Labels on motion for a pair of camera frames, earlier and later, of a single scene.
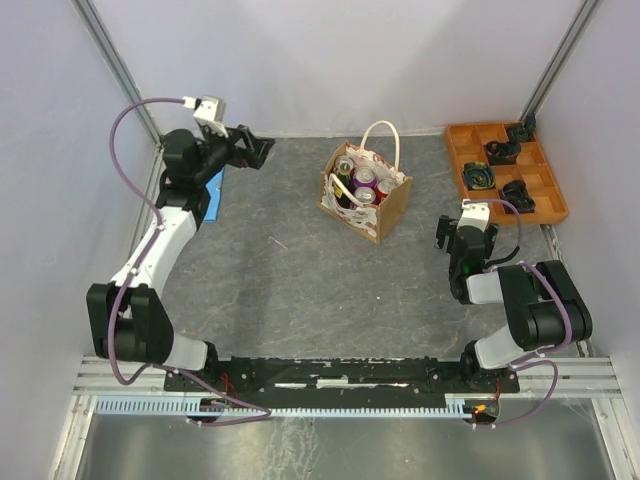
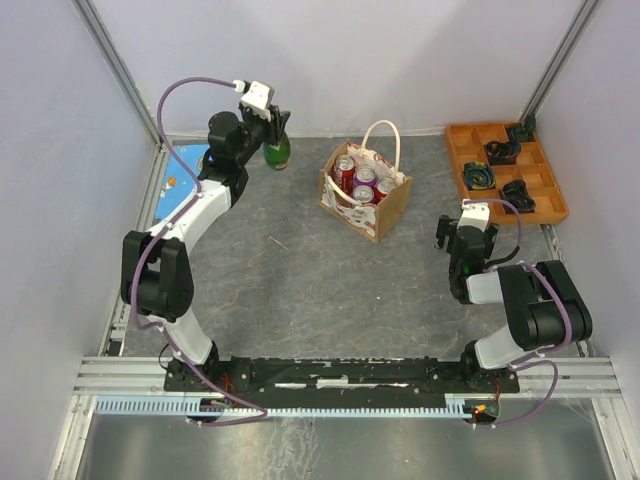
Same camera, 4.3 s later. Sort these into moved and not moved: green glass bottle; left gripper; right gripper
Moved: green glass bottle; left gripper
Not moved: right gripper
